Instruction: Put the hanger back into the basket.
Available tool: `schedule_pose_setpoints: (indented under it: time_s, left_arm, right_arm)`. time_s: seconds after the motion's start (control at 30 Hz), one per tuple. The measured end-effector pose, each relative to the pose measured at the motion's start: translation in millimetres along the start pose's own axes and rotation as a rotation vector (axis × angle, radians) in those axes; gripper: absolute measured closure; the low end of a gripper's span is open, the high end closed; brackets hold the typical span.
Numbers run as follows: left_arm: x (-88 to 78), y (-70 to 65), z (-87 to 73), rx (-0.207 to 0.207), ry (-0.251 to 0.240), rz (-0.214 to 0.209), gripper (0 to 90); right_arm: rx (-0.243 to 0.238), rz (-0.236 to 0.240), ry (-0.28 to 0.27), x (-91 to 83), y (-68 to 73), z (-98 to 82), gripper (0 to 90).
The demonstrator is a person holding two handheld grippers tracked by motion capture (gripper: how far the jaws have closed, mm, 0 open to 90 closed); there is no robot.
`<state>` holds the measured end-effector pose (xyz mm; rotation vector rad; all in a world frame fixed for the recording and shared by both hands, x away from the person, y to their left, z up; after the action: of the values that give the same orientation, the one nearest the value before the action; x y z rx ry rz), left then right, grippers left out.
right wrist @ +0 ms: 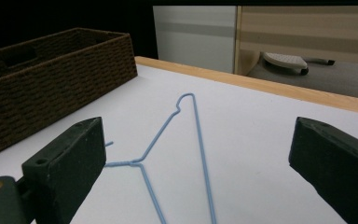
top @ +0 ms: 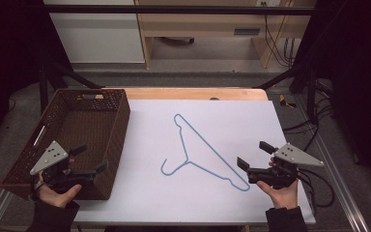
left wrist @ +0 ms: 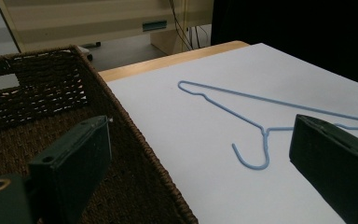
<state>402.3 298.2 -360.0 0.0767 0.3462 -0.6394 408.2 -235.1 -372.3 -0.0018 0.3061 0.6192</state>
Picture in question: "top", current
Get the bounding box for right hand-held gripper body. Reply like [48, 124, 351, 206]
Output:
[246, 142, 325, 190]

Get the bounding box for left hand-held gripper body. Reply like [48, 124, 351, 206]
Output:
[29, 140, 97, 194]

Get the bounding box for brown woven basket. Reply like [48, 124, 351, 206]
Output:
[0, 88, 131, 201]

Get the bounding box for blue wire hanger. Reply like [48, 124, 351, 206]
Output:
[159, 113, 251, 193]

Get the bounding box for person's right hand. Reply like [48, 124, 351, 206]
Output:
[256, 157, 300, 211]

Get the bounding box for person's left hand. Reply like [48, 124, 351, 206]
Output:
[37, 172, 83, 209]

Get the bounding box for yellow and black tool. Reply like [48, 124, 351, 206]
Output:
[278, 94, 298, 109]

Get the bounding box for white paper sheet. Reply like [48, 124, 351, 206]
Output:
[72, 99, 317, 226]

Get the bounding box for black metal stand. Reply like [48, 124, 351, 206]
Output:
[38, 60, 105, 114]
[254, 61, 321, 125]

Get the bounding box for white cabinet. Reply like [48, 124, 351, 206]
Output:
[43, 0, 146, 65]

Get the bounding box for dark curtain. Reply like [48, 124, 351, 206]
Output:
[289, 0, 371, 189]
[0, 0, 73, 153]

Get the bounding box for light wooden desk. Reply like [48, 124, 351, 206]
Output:
[134, 0, 317, 70]

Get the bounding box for black chair base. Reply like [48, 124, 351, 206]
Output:
[158, 36, 196, 45]

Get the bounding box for black floor cables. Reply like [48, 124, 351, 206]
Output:
[282, 78, 334, 153]

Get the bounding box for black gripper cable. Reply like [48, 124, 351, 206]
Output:
[297, 168, 336, 209]

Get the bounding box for black hanging cables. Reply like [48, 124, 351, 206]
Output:
[263, 14, 297, 69]

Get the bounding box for black horizontal frame bar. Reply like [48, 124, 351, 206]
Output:
[43, 4, 315, 15]

